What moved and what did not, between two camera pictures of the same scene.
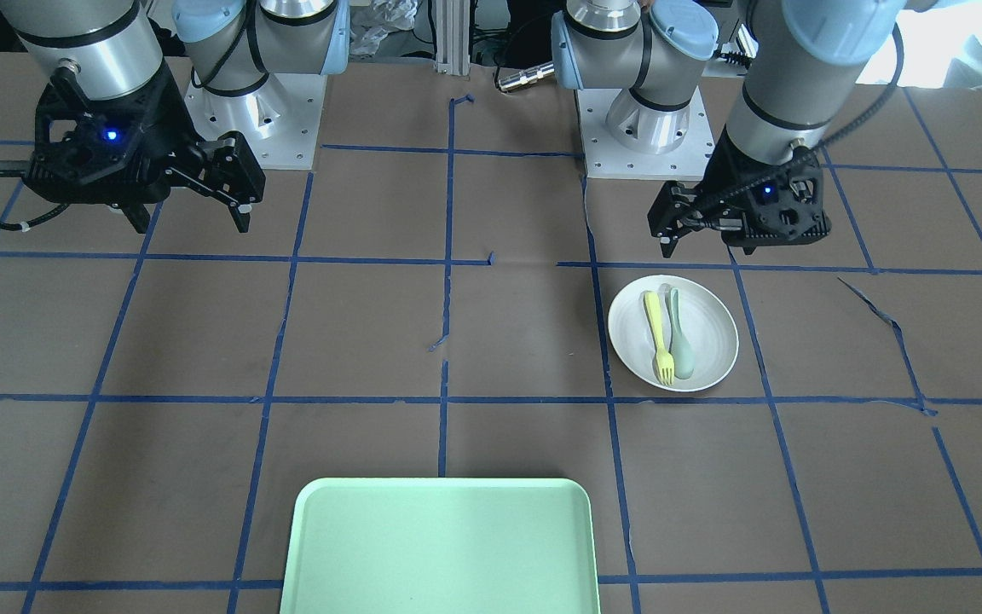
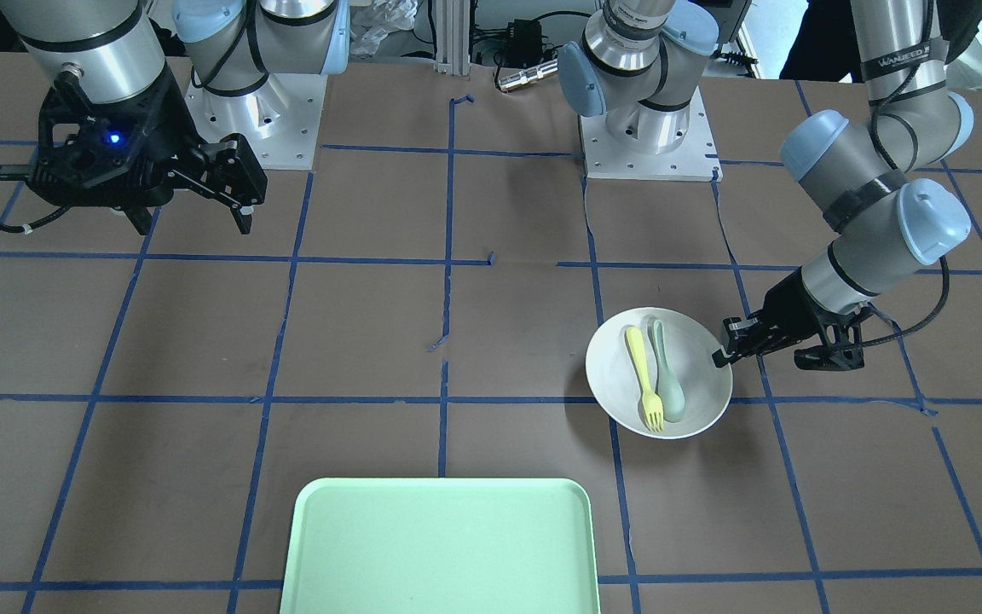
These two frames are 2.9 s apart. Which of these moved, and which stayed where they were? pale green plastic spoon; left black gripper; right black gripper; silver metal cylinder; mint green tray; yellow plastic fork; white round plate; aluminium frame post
Moved: yellow plastic fork; pale green plastic spoon; white round plate; left black gripper
Stayed: aluminium frame post; mint green tray; right black gripper; silver metal cylinder
